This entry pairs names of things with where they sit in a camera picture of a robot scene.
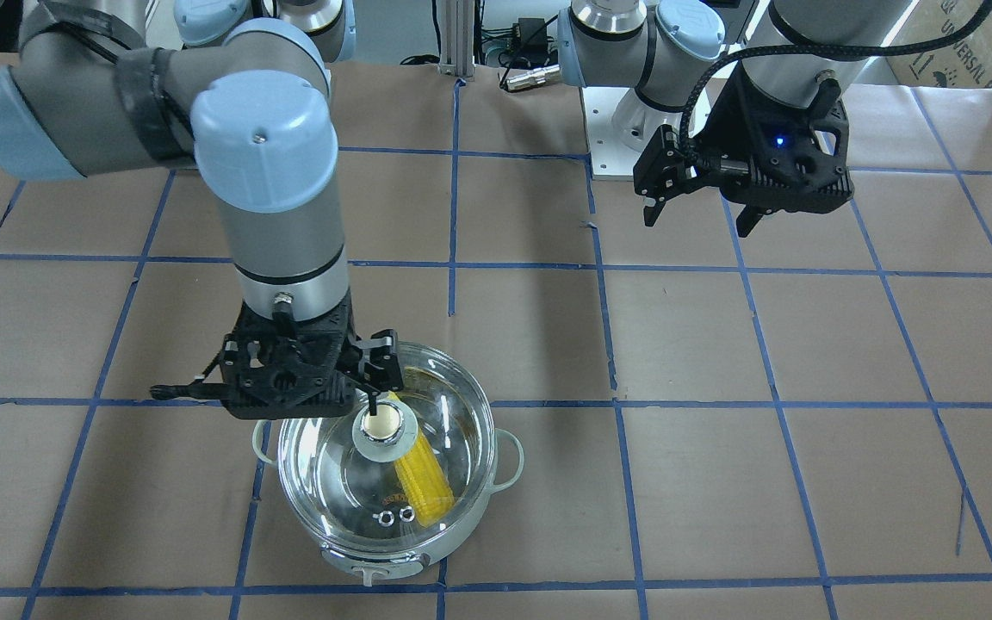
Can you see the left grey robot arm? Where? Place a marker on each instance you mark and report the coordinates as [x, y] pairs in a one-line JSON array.
[[663, 50]]

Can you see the yellow corn cob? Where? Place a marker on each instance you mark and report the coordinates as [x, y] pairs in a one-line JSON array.
[[424, 482]]

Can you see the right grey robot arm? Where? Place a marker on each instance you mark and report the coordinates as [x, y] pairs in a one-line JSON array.
[[245, 102]]

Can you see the black power adapter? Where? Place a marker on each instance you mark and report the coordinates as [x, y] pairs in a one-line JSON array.
[[529, 36]]

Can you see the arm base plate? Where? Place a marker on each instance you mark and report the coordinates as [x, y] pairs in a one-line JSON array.
[[618, 124]]

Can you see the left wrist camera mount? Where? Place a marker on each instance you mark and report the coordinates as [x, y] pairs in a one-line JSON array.
[[832, 185]]

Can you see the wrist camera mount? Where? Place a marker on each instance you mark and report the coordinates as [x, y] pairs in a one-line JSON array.
[[832, 185], [289, 390]]

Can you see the aluminium frame post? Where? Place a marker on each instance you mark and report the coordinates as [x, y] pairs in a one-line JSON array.
[[457, 36]]

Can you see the cardboard box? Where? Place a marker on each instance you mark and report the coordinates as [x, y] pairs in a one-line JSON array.
[[965, 64]]

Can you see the pale green cooking pot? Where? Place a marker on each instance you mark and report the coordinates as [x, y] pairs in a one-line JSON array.
[[393, 517]]

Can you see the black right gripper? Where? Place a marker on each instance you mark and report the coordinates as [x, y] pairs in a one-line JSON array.
[[383, 362]]

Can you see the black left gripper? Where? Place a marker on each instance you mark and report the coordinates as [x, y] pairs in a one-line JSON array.
[[731, 120]]

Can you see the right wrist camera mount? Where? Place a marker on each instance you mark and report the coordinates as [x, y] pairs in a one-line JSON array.
[[289, 390]]

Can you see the glass pot lid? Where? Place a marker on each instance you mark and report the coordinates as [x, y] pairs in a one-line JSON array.
[[384, 465]]

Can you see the silver cable connector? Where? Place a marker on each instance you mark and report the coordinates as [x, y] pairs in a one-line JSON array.
[[531, 79]]

